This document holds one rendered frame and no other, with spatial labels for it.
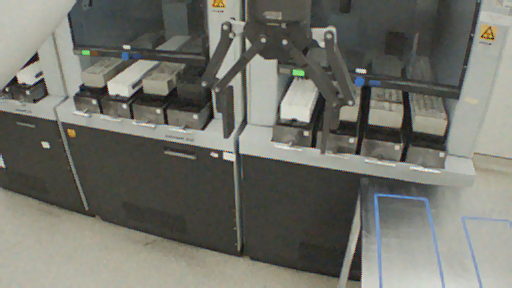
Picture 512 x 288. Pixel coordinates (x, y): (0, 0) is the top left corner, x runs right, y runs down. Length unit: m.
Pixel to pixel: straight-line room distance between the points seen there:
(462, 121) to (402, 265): 0.64
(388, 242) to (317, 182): 0.55
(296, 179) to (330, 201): 0.15
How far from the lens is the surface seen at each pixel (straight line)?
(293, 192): 1.47
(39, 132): 2.01
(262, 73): 1.35
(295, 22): 0.45
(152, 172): 1.68
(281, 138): 1.34
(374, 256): 0.90
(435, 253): 0.95
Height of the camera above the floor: 1.48
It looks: 33 degrees down
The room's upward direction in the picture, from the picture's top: straight up
